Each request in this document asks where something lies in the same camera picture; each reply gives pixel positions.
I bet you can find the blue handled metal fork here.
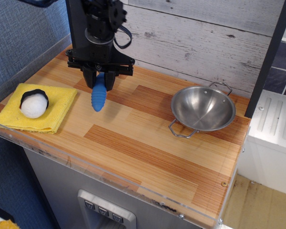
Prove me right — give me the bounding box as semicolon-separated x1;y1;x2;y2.
91;73;107;112

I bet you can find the grey dispenser button panel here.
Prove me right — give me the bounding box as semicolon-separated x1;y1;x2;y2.
77;189;137;229

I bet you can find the steel bowl with wire handles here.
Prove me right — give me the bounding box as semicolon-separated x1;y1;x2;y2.
169;82;236;138

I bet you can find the white ribbed appliance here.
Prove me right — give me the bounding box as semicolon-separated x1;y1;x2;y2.
237;90;286;193

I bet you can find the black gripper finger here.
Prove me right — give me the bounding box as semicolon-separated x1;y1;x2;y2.
82;65;97;88
104;71;119;91

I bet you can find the dark grey right post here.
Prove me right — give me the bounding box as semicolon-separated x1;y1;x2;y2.
245;0;286;118

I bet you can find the yellow and black object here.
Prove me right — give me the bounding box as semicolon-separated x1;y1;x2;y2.
0;218;20;229

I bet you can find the clear acrylic front guard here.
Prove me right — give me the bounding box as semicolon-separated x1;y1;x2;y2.
0;116;249;229

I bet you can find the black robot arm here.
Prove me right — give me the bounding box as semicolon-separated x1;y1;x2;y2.
66;0;135;91

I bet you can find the steel toy fridge cabinet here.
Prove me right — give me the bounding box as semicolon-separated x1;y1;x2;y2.
25;147;219;229

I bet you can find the yellow folded towel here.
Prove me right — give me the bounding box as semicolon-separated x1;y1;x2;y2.
0;83;77;134

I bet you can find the white and black rice ball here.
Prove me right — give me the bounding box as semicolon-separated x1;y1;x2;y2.
20;89;49;119

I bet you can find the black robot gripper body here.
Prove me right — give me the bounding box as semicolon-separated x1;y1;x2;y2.
66;30;134;77

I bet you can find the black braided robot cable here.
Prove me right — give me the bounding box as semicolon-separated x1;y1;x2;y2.
20;0;60;8

